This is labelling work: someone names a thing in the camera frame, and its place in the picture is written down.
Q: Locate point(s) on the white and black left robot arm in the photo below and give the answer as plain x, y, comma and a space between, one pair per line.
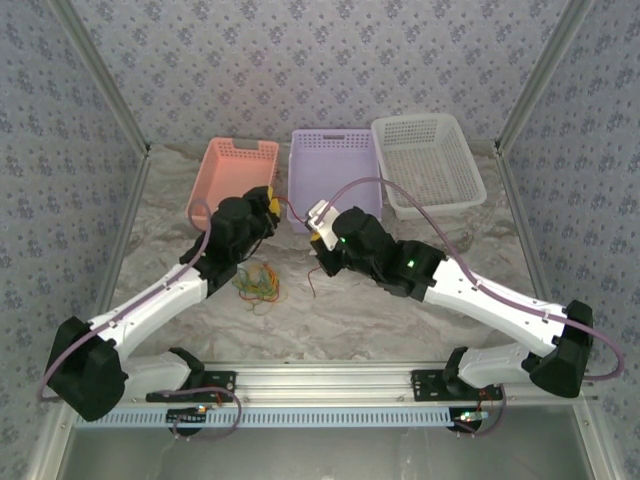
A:
150, 305

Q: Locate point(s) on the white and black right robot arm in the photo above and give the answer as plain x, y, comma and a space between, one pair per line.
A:
500, 305

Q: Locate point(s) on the pink plastic basket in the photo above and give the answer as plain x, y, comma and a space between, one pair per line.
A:
235, 170

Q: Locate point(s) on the purple plastic basket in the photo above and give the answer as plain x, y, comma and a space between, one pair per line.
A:
330, 165

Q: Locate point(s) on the white plastic basket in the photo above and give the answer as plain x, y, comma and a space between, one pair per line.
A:
430, 165

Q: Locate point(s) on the grey sheet metal panel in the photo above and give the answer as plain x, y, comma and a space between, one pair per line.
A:
320, 455

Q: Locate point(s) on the black controller board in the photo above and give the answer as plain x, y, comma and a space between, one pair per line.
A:
187, 419
467, 425

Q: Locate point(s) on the aluminium table side rail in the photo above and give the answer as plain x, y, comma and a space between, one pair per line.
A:
125, 225
522, 225

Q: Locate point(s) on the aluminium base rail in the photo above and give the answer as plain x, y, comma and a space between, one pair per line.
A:
320, 382

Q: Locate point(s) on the aluminium frame post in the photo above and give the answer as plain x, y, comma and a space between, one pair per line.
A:
541, 75
102, 75

